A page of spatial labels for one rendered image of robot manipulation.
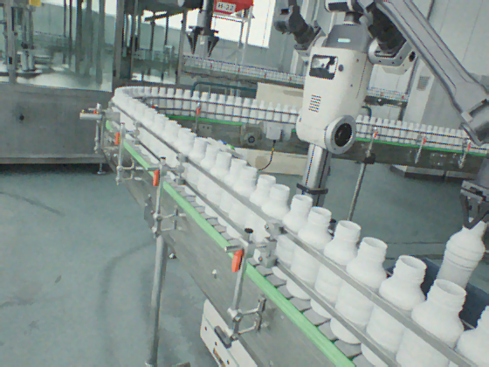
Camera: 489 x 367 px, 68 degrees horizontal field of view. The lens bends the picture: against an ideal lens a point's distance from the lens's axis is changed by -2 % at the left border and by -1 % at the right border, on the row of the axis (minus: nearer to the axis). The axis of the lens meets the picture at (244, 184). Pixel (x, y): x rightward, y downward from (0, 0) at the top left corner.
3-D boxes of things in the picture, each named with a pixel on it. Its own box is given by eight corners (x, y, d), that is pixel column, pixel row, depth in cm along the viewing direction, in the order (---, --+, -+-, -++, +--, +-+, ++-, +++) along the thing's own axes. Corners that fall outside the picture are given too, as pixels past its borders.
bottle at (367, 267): (370, 333, 60) (399, 244, 55) (359, 352, 55) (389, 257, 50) (336, 315, 63) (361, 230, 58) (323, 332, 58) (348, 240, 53)
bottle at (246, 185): (255, 238, 87) (268, 172, 82) (235, 242, 83) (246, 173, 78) (241, 227, 91) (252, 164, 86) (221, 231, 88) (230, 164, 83)
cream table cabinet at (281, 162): (308, 165, 601) (325, 93, 565) (325, 177, 544) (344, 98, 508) (244, 159, 571) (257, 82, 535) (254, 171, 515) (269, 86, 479)
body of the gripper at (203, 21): (187, 30, 134) (189, 9, 131) (211, 35, 139) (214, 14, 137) (194, 31, 128) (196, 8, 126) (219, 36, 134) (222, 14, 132)
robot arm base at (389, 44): (392, 28, 127) (374, 57, 127) (382, 11, 122) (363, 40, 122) (415, 29, 120) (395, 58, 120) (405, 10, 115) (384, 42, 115)
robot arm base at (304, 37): (306, 51, 155) (322, 27, 155) (296, 38, 150) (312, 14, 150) (293, 49, 162) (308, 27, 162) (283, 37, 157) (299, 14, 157)
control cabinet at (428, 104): (423, 172, 700) (456, 70, 641) (441, 181, 654) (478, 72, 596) (387, 169, 678) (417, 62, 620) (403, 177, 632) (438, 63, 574)
